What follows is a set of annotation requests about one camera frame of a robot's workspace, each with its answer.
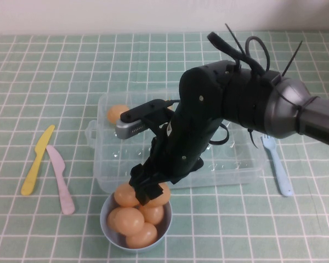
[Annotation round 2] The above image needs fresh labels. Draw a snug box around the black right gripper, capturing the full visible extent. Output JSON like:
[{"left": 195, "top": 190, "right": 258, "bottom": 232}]
[{"left": 128, "top": 120, "right": 220, "bottom": 207}]

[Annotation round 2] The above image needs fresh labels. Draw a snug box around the transparent plastic egg box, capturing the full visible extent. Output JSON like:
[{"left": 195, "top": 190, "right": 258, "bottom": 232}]
[{"left": 84, "top": 92, "right": 265, "bottom": 194}]

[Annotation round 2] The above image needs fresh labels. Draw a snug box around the light blue bowl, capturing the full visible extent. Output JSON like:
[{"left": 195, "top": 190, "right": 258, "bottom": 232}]
[{"left": 100, "top": 191, "right": 173, "bottom": 249}]

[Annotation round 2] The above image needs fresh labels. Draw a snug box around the pink plastic knife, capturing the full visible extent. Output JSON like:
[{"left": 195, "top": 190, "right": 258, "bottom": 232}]
[{"left": 46, "top": 145, "right": 76, "bottom": 215}]

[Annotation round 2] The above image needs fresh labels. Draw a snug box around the yellow plastic knife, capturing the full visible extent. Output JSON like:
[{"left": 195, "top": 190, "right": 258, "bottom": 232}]
[{"left": 20, "top": 125, "right": 56, "bottom": 196}]

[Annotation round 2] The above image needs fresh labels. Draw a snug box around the black zip tie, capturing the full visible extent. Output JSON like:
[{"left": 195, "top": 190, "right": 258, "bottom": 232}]
[
  {"left": 224, "top": 23, "right": 247, "bottom": 60},
  {"left": 246, "top": 128, "right": 261, "bottom": 150},
  {"left": 281, "top": 40, "right": 304, "bottom": 77}
]

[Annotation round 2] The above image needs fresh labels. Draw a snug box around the light blue plastic fork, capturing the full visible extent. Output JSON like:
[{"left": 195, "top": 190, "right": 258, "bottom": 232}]
[{"left": 260, "top": 135, "right": 293, "bottom": 197}]

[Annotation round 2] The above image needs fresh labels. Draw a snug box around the green checkered tablecloth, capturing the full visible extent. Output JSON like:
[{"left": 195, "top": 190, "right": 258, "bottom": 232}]
[{"left": 0, "top": 32, "right": 329, "bottom": 263}]

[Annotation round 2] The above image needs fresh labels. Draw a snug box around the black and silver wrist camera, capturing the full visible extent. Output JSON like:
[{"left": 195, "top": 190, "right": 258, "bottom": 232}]
[{"left": 115, "top": 99, "right": 172, "bottom": 140}]

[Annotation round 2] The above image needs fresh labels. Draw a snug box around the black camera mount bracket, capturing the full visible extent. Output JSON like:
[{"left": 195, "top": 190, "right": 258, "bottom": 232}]
[{"left": 142, "top": 113, "right": 171, "bottom": 138}]

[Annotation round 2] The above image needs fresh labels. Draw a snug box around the black camera cable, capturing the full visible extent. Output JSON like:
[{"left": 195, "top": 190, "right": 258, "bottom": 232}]
[{"left": 164, "top": 35, "right": 271, "bottom": 147}]

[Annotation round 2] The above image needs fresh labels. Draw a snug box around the black velcro strap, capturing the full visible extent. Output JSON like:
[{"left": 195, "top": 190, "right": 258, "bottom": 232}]
[{"left": 207, "top": 31, "right": 266, "bottom": 80}]

